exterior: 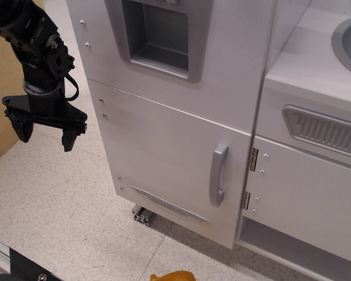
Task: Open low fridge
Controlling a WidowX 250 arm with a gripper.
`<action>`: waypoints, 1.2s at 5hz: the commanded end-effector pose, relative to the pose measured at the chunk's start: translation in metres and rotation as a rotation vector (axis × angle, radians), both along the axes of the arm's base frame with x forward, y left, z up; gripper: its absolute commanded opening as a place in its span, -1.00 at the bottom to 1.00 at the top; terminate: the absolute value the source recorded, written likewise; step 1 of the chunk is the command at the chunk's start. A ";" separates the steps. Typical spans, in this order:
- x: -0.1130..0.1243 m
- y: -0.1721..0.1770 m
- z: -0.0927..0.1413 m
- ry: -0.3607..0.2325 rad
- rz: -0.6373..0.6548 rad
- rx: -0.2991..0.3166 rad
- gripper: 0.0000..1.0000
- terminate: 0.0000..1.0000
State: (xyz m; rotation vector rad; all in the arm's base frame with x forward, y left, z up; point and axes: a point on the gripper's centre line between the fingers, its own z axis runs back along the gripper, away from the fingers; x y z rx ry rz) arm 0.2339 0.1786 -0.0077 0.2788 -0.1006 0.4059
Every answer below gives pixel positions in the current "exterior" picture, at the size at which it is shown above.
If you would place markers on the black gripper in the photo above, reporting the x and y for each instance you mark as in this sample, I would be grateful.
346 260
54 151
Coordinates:
49 110

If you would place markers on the upper brass hinge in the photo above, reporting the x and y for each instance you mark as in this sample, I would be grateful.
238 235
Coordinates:
253 160

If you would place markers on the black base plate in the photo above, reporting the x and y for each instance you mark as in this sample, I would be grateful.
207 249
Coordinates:
25 269

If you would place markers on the lower brass hinge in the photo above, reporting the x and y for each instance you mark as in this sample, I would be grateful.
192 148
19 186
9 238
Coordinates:
246 201

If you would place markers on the plywood board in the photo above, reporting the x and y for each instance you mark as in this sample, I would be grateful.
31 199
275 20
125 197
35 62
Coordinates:
11 76

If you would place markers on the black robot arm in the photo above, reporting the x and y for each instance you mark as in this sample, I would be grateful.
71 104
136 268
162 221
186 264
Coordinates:
46 63

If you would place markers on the silver fridge door handle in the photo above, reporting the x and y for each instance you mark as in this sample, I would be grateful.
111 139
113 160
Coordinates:
219 157

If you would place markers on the silver vent grille panel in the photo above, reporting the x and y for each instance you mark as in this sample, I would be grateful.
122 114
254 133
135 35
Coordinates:
318 129

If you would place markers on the brass hinge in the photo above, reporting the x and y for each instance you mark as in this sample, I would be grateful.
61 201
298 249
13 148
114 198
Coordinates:
246 201
253 160

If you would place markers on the silver sink basin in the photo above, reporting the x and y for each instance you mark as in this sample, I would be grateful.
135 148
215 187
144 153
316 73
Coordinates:
341 43

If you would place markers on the white toy kitchen cabinet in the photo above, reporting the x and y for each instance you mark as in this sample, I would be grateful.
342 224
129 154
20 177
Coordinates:
299 212

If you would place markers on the orange toy animal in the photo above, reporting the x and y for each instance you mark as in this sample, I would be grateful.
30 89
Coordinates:
180 275

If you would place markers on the aluminium extrusion bar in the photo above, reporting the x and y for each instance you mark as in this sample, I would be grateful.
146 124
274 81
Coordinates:
143 215

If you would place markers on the silver ice dispenser recess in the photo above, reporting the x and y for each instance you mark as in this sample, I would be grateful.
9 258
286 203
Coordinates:
166 36

